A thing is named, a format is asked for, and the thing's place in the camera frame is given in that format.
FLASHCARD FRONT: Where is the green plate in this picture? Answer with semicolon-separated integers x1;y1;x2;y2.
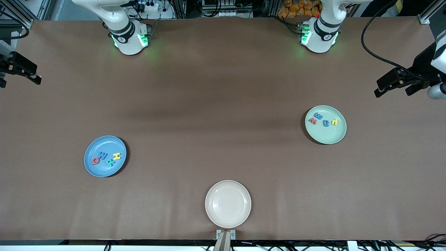
305;105;347;145

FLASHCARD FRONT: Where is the blue plate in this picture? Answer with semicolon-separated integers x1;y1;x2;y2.
84;136;127;177

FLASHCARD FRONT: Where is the beige plate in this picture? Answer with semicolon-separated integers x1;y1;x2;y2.
205;180;252;229

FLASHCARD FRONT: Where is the bag of orange objects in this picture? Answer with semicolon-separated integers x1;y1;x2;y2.
278;0;322;18

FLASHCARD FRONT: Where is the white power strip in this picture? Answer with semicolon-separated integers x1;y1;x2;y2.
139;1;159;13

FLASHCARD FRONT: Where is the aluminium frame profile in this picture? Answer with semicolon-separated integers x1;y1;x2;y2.
418;0;446;25
0;0;51;29

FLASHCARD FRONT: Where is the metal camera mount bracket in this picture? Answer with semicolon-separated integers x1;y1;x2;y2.
216;229;236;251

